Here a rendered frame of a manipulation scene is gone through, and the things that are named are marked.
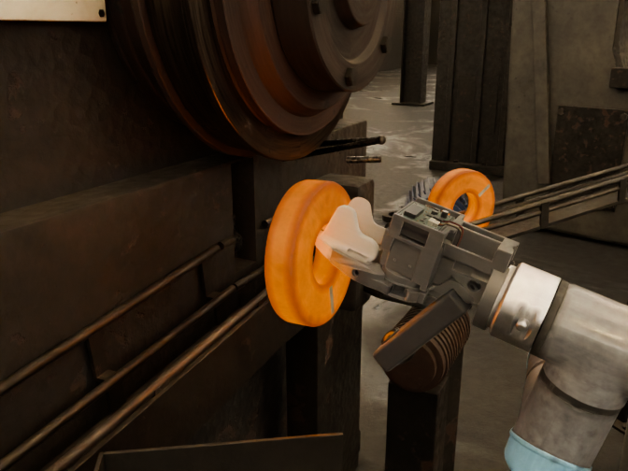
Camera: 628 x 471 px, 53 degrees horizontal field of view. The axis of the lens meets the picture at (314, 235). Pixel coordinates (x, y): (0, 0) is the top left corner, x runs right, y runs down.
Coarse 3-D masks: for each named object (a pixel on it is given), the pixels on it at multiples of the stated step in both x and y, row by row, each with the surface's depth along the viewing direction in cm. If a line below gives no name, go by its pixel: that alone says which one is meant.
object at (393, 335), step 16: (432, 304) 63; (448, 304) 60; (464, 304) 60; (416, 320) 62; (432, 320) 61; (448, 320) 60; (384, 336) 66; (400, 336) 63; (416, 336) 62; (432, 336) 62; (384, 352) 64; (400, 352) 64; (384, 368) 65
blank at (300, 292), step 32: (288, 192) 65; (320, 192) 65; (288, 224) 62; (320, 224) 65; (288, 256) 61; (320, 256) 72; (288, 288) 62; (320, 288) 67; (288, 320) 66; (320, 320) 68
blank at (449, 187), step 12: (444, 180) 126; (456, 180) 126; (468, 180) 127; (480, 180) 129; (432, 192) 127; (444, 192) 125; (456, 192) 127; (468, 192) 128; (480, 192) 130; (492, 192) 131; (444, 204) 126; (468, 204) 133; (480, 204) 131; (492, 204) 132; (468, 216) 132; (480, 216) 132
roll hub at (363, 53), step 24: (288, 0) 69; (336, 0) 75; (360, 0) 78; (384, 0) 88; (288, 24) 71; (312, 24) 70; (336, 24) 77; (360, 24) 79; (384, 24) 88; (288, 48) 73; (312, 48) 72; (336, 48) 78; (360, 48) 84; (312, 72) 76; (336, 72) 76; (360, 72) 83
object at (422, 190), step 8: (424, 184) 321; (432, 184) 316; (408, 192) 327; (416, 192) 319; (424, 192) 302; (408, 200) 321; (456, 200) 291; (464, 200) 310; (456, 208) 290; (464, 208) 291
